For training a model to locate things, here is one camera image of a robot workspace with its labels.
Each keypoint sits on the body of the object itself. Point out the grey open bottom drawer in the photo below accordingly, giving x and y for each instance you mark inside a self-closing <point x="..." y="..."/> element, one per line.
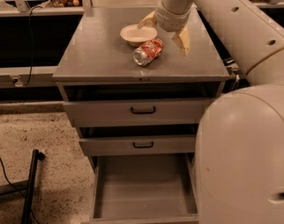
<point x="143" y="189"/>

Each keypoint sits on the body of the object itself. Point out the wall power outlet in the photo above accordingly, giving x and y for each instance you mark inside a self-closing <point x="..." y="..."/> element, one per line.
<point x="16" y="81"/>

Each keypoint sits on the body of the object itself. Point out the black power adapter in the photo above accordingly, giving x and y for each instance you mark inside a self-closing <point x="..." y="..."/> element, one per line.
<point x="228" y="61"/>

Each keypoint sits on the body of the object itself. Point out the grey middle drawer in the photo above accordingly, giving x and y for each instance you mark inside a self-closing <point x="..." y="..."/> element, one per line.
<point x="138" y="145"/>

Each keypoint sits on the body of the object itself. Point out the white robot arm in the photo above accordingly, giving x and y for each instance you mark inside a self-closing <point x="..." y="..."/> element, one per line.
<point x="239" y="152"/>

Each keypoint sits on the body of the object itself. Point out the black floor stand left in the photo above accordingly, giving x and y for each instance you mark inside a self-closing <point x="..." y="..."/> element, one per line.
<point x="25" y="188"/>

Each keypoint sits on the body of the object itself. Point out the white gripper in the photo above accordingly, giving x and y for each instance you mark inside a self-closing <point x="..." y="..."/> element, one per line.
<point x="171" y="20"/>

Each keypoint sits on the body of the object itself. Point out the grey top drawer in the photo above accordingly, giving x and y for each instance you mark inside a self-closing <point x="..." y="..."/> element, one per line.
<point x="136" y="112"/>

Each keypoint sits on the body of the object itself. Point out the orange soda can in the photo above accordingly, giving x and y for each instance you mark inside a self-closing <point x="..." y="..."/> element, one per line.
<point x="148" y="51"/>

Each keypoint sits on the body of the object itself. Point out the white paper bowl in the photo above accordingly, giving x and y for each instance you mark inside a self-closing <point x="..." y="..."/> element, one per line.
<point x="136" y="37"/>

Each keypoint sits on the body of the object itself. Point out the grey metal drawer cabinet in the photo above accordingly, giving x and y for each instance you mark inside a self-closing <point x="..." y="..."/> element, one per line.
<point x="98" y="65"/>

